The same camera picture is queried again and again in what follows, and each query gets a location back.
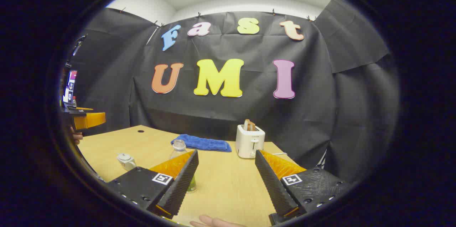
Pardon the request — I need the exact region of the white toaster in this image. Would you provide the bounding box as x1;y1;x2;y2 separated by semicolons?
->
235;124;266;159

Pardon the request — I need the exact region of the computer monitor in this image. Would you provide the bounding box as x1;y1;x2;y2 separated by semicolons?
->
63;70;78;104

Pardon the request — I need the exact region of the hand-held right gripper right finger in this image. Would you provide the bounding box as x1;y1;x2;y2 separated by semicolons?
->
255;150;351;226

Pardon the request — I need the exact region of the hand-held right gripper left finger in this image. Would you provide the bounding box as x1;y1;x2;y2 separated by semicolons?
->
106;150;199;220

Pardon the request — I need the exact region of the green label water bottle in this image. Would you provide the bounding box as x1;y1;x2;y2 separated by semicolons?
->
169;139;197;194

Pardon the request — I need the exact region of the black backdrop cloth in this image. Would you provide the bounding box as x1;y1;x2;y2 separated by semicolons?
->
66;0;399;185

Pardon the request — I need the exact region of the blue towel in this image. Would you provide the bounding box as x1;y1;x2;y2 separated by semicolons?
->
170;134;232;153

